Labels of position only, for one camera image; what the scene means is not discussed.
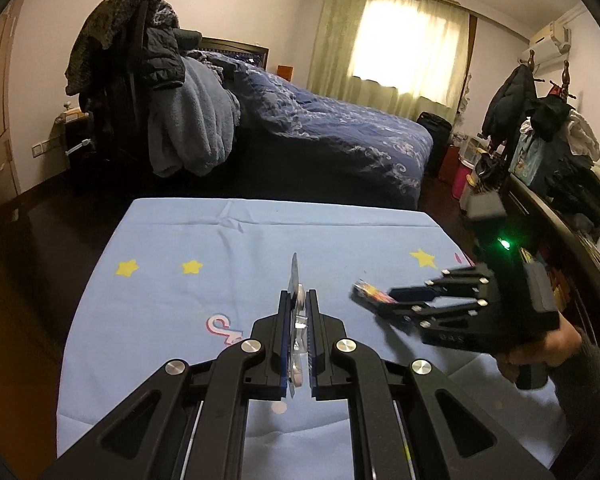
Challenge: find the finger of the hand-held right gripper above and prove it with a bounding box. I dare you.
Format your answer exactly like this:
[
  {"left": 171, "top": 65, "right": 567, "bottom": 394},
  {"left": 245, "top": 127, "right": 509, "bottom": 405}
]
[
  {"left": 389, "top": 267, "right": 496, "bottom": 303},
  {"left": 375, "top": 296, "right": 493, "bottom": 336}
]

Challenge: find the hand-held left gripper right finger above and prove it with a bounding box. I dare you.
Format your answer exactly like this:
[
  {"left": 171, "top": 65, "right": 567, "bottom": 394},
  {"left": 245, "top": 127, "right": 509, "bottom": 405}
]
[{"left": 307, "top": 289, "right": 556, "bottom": 480}]

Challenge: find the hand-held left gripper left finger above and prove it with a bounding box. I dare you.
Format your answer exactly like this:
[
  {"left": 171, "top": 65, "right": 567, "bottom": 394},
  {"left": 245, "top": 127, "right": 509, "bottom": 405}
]
[{"left": 37, "top": 290, "right": 301, "bottom": 480}]

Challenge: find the colourful small snack packet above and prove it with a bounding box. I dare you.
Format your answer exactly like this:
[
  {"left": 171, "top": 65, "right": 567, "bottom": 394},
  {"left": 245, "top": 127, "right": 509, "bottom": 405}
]
[{"left": 350, "top": 279, "right": 398, "bottom": 306}]

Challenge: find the person's right forearm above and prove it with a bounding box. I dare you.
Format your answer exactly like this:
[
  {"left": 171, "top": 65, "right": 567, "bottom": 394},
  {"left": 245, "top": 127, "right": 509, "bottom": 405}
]
[{"left": 550, "top": 332, "right": 600, "bottom": 480}]

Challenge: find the person's right hand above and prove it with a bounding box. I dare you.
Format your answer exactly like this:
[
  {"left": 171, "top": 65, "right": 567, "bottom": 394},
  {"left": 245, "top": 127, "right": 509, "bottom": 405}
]
[{"left": 495, "top": 317, "right": 583, "bottom": 376}]

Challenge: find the pink plastic bin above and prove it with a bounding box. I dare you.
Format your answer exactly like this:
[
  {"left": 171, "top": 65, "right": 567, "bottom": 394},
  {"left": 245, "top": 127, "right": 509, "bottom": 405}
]
[{"left": 452, "top": 162, "right": 476, "bottom": 208}]

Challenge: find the light blue printed blanket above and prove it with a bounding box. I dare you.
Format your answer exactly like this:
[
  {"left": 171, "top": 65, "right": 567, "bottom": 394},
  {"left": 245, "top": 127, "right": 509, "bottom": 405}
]
[{"left": 55, "top": 197, "right": 571, "bottom": 466}]

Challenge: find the red box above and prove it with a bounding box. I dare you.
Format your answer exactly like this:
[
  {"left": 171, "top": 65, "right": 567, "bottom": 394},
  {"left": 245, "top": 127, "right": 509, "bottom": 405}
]
[{"left": 437, "top": 144, "right": 463, "bottom": 186}]

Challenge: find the white storage crate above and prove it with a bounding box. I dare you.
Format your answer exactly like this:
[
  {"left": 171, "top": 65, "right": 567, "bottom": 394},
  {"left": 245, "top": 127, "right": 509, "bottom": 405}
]
[{"left": 460, "top": 135, "right": 491, "bottom": 171}]

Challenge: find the pile of black clothes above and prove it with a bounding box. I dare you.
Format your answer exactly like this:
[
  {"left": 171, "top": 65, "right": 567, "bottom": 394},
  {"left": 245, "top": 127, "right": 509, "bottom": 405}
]
[{"left": 545, "top": 155, "right": 600, "bottom": 216}]

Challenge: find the black suitcase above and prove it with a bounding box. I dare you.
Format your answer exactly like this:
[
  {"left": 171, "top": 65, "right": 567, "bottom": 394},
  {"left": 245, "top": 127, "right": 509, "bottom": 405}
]
[{"left": 417, "top": 112, "right": 453, "bottom": 177}]

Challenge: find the teal printed bag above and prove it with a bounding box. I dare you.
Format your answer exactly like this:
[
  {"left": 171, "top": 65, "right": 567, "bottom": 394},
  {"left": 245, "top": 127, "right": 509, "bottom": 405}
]
[{"left": 507, "top": 130, "right": 551, "bottom": 188}]

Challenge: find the black hanging coat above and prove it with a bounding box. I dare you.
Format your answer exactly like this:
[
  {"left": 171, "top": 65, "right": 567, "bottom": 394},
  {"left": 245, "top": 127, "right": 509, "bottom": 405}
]
[{"left": 481, "top": 65, "right": 538, "bottom": 141}]

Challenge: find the bed with blue duvet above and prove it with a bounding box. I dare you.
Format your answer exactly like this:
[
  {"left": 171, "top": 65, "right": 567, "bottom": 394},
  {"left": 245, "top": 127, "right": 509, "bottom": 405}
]
[{"left": 190, "top": 50, "right": 433, "bottom": 208}]

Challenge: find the wooden coat rack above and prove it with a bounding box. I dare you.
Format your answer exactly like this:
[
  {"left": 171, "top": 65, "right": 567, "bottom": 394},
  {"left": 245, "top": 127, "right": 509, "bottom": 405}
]
[{"left": 517, "top": 49, "right": 578, "bottom": 111}]

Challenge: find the white air conditioner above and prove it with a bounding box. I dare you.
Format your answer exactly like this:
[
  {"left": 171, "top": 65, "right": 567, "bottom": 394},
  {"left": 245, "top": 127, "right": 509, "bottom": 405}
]
[{"left": 530, "top": 21, "right": 572, "bottom": 58}]

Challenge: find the black chair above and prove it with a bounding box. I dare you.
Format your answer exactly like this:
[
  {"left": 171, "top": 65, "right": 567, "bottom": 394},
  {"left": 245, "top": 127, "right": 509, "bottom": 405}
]
[{"left": 80, "top": 0, "right": 151, "bottom": 171}]

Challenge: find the pale window curtain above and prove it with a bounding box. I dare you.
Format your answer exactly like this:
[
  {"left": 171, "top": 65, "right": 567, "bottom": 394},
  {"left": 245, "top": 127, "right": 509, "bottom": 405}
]
[{"left": 307, "top": 0, "right": 473, "bottom": 121}]

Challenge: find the dark wooden headboard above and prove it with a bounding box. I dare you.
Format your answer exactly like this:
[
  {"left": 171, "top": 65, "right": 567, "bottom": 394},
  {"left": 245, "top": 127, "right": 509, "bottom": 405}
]
[{"left": 200, "top": 36, "right": 270, "bottom": 68}]

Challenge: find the black puffer jacket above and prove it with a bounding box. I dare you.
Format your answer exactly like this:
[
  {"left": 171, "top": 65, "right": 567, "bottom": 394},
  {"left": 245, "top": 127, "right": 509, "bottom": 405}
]
[{"left": 137, "top": 27, "right": 203, "bottom": 91}]

